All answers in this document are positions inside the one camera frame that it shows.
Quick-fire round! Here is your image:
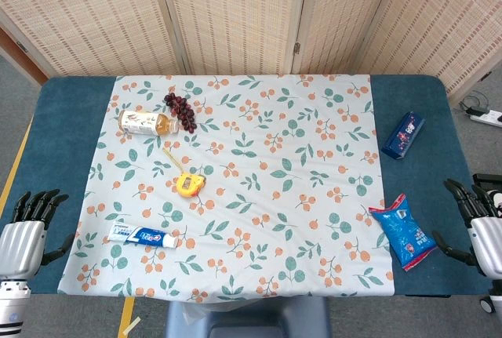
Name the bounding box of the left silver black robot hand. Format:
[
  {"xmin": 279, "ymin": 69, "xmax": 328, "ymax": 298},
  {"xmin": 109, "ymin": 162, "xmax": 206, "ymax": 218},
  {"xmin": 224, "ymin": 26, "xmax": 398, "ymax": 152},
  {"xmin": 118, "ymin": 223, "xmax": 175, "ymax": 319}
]
[{"xmin": 0, "ymin": 188, "xmax": 75, "ymax": 282}]

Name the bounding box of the brown wooden door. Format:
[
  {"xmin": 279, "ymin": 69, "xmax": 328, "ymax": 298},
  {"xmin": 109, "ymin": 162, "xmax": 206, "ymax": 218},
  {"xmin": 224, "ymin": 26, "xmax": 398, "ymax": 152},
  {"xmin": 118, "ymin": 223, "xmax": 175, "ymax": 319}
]
[{"xmin": 0, "ymin": 27, "xmax": 48, "ymax": 85}]

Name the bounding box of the white power strip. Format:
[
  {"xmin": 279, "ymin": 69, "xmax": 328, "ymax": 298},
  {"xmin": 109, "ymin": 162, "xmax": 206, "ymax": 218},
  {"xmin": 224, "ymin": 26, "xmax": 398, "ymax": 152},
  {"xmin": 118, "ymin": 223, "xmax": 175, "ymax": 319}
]
[{"xmin": 469, "ymin": 108, "xmax": 502, "ymax": 127}]

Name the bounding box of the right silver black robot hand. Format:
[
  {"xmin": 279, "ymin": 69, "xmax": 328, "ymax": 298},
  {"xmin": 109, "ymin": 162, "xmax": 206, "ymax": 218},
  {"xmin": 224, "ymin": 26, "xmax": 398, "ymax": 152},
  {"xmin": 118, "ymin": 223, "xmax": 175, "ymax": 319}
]
[{"xmin": 432, "ymin": 179, "xmax": 502, "ymax": 278}]

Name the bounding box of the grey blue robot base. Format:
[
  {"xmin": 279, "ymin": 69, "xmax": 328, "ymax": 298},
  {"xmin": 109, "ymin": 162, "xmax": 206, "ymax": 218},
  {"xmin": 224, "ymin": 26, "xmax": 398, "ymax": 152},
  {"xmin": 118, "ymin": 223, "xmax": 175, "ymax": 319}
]
[{"xmin": 164, "ymin": 294, "xmax": 333, "ymax": 338}]

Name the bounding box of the yellow tape measure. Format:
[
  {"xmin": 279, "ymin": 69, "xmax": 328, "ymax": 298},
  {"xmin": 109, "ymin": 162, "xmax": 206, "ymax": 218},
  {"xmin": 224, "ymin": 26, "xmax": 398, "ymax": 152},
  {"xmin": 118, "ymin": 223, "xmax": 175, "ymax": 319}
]
[{"xmin": 162, "ymin": 147, "xmax": 208, "ymax": 199}]

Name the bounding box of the dark blue rectangular box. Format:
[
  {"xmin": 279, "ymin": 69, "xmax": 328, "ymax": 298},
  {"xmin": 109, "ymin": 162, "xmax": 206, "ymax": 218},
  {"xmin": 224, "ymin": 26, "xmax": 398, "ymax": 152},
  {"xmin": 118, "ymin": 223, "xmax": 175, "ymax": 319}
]
[{"xmin": 380, "ymin": 111, "xmax": 426, "ymax": 161}]

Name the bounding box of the blue white toothpaste tube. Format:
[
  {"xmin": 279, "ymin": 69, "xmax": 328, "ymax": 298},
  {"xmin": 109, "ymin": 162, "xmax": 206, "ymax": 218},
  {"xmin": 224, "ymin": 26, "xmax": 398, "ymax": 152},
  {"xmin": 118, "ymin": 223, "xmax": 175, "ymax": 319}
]
[{"xmin": 107, "ymin": 223, "xmax": 184, "ymax": 249}]

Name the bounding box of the tea bottle with cream label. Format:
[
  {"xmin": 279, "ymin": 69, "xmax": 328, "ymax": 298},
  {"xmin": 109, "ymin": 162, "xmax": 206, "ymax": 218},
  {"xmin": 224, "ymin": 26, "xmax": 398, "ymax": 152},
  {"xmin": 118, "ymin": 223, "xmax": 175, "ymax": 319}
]
[{"xmin": 117, "ymin": 109, "xmax": 180, "ymax": 137}]

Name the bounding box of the black case on floor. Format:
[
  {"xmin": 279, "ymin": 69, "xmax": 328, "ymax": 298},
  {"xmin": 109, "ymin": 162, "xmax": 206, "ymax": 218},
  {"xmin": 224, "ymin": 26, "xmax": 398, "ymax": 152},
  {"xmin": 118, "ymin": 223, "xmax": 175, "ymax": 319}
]
[{"xmin": 472, "ymin": 173, "xmax": 502, "ymax": 198}]

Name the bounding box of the woven folding screen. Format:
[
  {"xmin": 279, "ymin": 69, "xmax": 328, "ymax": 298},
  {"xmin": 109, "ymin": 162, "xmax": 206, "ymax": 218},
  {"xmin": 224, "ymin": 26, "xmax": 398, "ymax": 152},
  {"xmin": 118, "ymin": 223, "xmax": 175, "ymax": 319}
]
[{"xmin": 0, "ymin": 0, "xmax": 502, "ymax": 106}]

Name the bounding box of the floral leaf print tablecloth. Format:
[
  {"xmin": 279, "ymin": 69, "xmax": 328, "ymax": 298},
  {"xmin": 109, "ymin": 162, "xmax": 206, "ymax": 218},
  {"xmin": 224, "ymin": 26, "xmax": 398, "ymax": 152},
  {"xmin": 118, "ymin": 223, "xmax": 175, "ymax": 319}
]
[{"xmin": 57, "ymin": 74, "xmax": 395, "ymax": 303}]

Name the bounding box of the dark purple grape bunch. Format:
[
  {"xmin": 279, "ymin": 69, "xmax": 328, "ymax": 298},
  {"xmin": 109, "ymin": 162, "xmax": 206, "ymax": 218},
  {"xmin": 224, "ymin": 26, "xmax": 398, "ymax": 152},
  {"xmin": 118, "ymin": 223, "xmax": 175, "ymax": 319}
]
[{"xmin": 163, "ymin": 93, "xmax": 198, "ymax": 134}]

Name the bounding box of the blue red snack bag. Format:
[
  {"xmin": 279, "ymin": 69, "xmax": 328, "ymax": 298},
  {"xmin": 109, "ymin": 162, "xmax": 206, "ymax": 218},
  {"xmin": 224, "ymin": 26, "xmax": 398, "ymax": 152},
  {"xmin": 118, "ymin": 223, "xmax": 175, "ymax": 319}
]
[{"xmin": 368, "ymin": 193, "xmax": 438, "ymax": 272}]

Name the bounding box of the white caster wheel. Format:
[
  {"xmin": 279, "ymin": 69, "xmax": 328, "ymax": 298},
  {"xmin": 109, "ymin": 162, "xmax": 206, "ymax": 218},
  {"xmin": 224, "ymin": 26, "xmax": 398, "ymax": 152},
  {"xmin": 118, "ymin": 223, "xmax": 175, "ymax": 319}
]
[{"xmin": 478, "ymin": 294, "xmax": 498, "ymax": 314}]

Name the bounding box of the masking tape strip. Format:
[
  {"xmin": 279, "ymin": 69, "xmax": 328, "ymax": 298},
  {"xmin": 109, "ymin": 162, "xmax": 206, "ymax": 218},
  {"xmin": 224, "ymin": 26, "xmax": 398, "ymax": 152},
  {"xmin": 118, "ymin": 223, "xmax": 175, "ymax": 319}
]
[{"xmin": 122, "ymin": 316, "xmax": 141, "ymax": 336}]

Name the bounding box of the blue felt table cover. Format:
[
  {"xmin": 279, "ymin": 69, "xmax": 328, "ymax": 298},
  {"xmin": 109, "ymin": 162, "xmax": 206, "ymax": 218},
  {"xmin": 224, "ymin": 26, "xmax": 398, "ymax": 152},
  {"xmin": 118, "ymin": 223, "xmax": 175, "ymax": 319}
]
[{"xmin": 0, "ymin": 74, "xmax": 494, "ymax": 299}]

